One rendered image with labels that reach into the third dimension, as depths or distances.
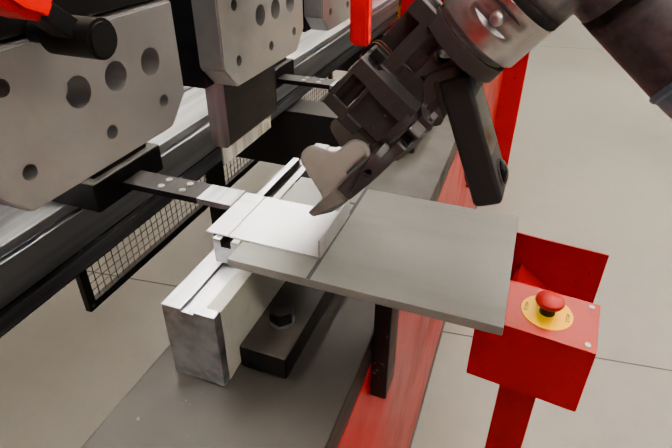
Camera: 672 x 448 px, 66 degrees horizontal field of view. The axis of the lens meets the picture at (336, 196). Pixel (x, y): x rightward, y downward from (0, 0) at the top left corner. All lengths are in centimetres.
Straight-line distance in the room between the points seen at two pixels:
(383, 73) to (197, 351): 32
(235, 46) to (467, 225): 31
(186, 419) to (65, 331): 153
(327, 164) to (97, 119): 22
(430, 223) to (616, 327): 157
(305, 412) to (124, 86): 35
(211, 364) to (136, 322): 145
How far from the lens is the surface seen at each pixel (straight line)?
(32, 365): 199
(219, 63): 41
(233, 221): 57
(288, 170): 67
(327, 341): 60
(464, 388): 173
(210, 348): 54
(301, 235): 54
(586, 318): 85
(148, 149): 71
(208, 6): 41
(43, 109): 29
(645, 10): 39
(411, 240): 54
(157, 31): 35
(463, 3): 40
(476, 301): 48
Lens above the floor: 131
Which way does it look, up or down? 31 degrees down
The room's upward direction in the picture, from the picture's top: straight up
